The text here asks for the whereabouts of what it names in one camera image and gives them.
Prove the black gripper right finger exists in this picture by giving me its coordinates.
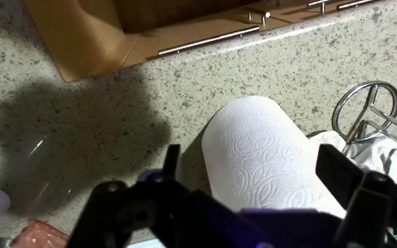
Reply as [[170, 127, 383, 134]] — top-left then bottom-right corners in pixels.
[[315, 144, 397, 248]]

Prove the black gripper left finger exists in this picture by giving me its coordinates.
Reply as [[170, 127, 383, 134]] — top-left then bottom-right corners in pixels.
[[66, 144, 218, 248]]

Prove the white paper towel roll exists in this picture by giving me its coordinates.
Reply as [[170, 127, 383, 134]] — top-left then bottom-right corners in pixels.
[[200, 95, 348, 221]]

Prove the red textured pad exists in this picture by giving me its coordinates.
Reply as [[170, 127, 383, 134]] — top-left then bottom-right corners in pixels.
[[10, 219, 71, 248]]

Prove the white cloth with grey straps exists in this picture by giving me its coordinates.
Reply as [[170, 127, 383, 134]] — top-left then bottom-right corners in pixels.
[[308, 130, 397, 188]]

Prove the metal drawer handle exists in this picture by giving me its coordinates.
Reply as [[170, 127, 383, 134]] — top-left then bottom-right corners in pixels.
[[246, 10, 273, 28], [156, 25, 262, 58], [335, 0, 378, 11], [306, 0, 334, 14]]

